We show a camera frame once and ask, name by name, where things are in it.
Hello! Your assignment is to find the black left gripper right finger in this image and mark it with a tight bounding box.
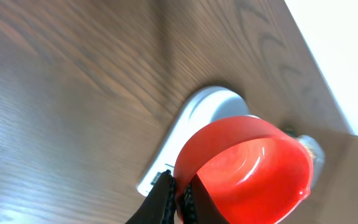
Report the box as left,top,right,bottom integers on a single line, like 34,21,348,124
181,175,229,224

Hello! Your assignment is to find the grey round bowl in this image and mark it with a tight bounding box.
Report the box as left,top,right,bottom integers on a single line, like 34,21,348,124
189,91,251,125

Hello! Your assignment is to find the white digital kitchen scale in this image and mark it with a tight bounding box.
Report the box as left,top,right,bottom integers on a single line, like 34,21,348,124
135,86,250,197

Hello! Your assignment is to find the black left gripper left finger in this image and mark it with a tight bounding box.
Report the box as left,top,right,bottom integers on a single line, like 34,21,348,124
126,170,176,224

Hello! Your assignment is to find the red plastic measuring scoop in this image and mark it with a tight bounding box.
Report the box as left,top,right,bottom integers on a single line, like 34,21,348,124
173,116,313,223

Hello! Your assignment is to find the clear plastic container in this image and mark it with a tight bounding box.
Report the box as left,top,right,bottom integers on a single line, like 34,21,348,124
282,126,325,188

